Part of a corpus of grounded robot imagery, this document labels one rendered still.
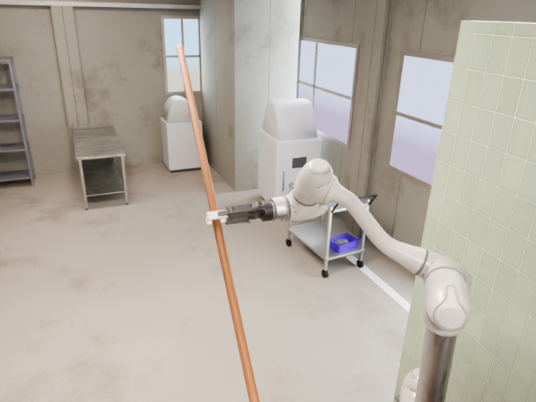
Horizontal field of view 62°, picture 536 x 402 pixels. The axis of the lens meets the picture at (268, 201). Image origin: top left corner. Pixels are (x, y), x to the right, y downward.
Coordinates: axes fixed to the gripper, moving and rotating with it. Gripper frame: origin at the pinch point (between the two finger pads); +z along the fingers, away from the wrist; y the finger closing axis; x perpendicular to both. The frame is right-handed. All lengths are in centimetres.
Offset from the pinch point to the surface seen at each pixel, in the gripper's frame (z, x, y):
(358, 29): -256, 300, 197
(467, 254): -122, -22, 32
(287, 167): -186, 210, 350
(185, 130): -87, 375, 485
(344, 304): -164, 6, 265
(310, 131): -221, 247, 323
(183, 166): -79, 334, 532
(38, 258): 124, 143, 380
